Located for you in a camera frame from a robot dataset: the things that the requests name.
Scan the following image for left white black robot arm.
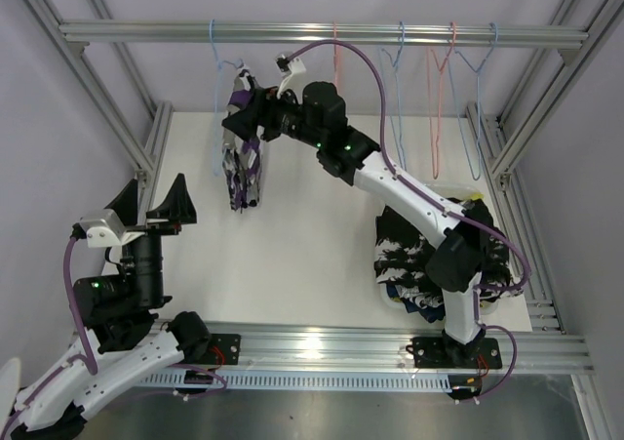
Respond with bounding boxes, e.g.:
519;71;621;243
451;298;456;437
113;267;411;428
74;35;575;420
1;174;212;439

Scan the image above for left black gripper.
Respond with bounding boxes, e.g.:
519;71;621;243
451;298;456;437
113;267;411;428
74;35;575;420
104;173;196;308

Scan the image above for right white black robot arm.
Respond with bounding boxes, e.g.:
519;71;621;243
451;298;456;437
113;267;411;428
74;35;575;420
222;82;488;367

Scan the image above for slotted cable duct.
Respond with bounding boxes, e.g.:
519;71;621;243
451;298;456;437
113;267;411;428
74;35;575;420
134;368;480;393

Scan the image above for purple grey patterned trousers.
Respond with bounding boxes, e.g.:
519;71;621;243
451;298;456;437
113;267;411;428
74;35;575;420
221;62;262;213

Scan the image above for black white floral trousers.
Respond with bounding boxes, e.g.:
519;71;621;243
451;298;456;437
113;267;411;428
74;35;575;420
373;206;512;300

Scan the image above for white plastic basket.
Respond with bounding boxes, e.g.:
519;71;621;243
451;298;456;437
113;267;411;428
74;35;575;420
375;180;486;310

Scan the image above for aluminium hanging rail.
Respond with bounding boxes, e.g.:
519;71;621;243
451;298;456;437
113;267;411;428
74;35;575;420
58;20;589;50

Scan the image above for aluminium frame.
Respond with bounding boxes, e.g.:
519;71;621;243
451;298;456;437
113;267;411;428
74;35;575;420
0;0;624;343

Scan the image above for pink wire hanger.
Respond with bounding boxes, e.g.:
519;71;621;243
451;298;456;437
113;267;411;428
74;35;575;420
332;21;340;90
425;21;457;180

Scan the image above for light blue wire hanger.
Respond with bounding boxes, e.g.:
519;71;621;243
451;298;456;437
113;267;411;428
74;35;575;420
209;20;243;178
448;22;500;181

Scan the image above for navy blue trousers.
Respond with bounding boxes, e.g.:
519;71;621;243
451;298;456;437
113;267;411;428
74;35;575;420
386;290;446;323

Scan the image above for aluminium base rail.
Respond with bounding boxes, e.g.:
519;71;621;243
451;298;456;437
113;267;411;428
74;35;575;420
206;321;594;375

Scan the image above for white newspaper print trousers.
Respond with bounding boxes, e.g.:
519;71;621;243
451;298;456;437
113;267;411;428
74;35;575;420
386;284;444;310

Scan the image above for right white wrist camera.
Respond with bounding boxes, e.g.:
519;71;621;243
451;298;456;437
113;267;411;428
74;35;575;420
276;55;307;99

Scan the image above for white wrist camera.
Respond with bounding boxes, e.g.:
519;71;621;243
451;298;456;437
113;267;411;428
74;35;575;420
70;209;145;248
276;55;307;99

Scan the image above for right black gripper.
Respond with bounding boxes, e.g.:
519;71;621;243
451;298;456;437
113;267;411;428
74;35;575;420
220;83;324;150

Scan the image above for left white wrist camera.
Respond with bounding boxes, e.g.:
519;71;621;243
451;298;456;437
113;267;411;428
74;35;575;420
70;209;145;248

